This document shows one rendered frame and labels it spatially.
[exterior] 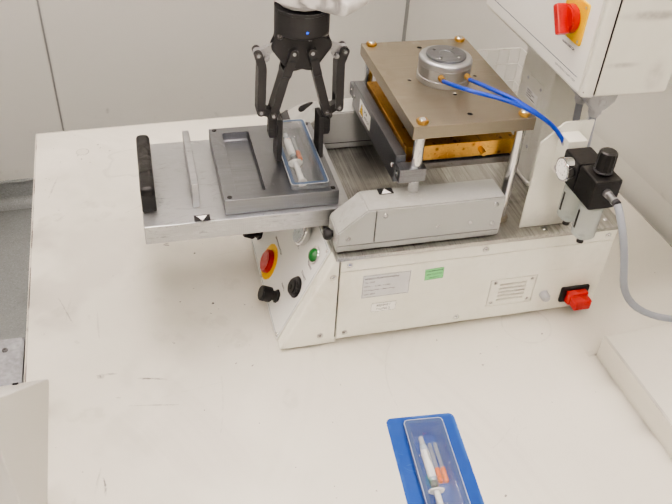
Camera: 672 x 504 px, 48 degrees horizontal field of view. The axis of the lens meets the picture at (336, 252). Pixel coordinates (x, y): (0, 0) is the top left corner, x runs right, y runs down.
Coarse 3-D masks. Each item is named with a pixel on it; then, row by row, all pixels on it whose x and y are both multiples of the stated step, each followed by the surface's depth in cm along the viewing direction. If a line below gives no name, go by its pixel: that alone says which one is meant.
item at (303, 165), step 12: (288, 120) 120; (300, 120) 121; (288, 132) 117; (300, 132) 118; (288, 144) 115; (300, 144) 115; (312, 144) 115; (288, 156) 112; (300, 156) 112; (312, 156) 112; (288, 168) 109; (300, 168) 110; (312, 168) 110; (300, 180) 107; (312, 180) 107; (324, 180) 108
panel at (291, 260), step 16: (256, 240) 134; (272, 240) 127; (288, 240) 122; (320, 240) 112; (256, 256) 132; (288, 256) 120; (304, 256) 115; (320, 256) 110; (272, 272) 124; (288, 272) 119; (304, 272) 114; (304, 288) 112; (272, 304) 121; (288, 304) 116; (272, 320) 120; (288, 320) 115
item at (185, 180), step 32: (160, 160) 116; (192, 160) 109; (160, 192) 109; (192, 192) 105; (160, 224) 103; (192, 224) 104; (224, 224) 105; (256, 224) 107; (288, 224) 108; (320, 224) 110
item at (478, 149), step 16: (384, 96) 117; (384, 112) 113; (400, 128) 110; (400, 144) 108; (432, 144) 107; (448, 144) 107; (464, 144) 108; (480, 144) 108; (496, 144) 109; (432, 160) 108; (448, 160) 109; (464, 160) 110; (480, 160) 110; (496, 160) 111
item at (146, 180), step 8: (144, 136) 113; (136, 144) 112; (144, 144) 112; (144, 152) 110; (144, 160) 108; (144, 168) 107; (152, 168) 109; (144, 176) 105; (152, 176) 106; (144, 184) 104; (152, 184) 104; (144, 192) 103; (152, 192) 103; (144, 200) 104; (152, 200) 104; (144, 208) 105; (152, 208) 105
